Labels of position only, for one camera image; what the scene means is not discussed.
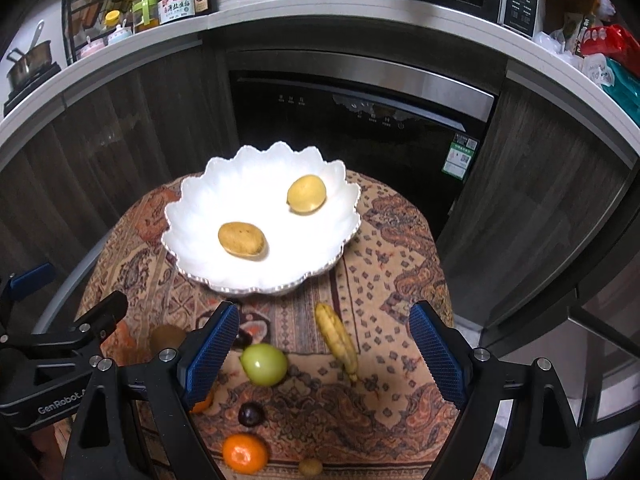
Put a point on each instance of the green plastic packet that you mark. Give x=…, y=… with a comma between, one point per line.
x=625, y=90

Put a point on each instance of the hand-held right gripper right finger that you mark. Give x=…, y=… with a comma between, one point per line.
x=437, y=355

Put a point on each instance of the dark purple plum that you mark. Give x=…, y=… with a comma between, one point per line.
x=251, y=414

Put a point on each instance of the white plastic bag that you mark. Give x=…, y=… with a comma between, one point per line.
x=560, y=42

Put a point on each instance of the dark wood cabinet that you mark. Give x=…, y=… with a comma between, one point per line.
x=540, y=185
x=125, y=135

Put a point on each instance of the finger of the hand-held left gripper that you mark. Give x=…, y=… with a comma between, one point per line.
x=32, y=277
x=102, y=312

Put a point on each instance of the yellow banana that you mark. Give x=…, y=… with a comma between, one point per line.
x=337, y=340

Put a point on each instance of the white scalloped bowl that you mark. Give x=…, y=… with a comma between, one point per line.
x=210, y=210

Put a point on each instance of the brown kiwi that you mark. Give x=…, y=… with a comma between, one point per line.
x=167, y=337

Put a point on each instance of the spotted yellow mango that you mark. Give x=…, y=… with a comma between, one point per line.
x=241, y=239

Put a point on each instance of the patterned tablecloth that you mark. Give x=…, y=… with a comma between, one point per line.
x=390, y=270

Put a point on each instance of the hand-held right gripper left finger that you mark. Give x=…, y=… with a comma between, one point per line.
x=212, y=355

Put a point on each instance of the red plastic bag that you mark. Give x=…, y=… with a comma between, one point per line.
x=612, y=45

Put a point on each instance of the green apple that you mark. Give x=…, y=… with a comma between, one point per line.
x=264, y=364

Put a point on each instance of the black dishwasher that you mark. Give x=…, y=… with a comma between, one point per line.
x=350, y=150

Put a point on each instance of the pale blue condiment pot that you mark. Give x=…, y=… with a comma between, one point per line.
x=120, y=35

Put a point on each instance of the black stove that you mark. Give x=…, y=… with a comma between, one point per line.
x=30, y=92

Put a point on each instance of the orange tangerine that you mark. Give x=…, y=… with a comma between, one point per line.
x=204, y=405
x=245, y=454

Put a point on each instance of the small brown fruit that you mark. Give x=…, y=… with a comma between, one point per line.
x=311, y=466

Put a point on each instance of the pink condiment pot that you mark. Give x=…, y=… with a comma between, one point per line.
x=92, y=49

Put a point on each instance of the round yellow fruit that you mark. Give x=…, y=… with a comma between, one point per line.
x=306, y=193

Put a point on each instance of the green lid jar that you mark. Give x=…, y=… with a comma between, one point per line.
x=146, y=15

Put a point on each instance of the steel saucepan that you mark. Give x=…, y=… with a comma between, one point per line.
x=27, y=65

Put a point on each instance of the yellow lid jar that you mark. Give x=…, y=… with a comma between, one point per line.
x=112, y=21

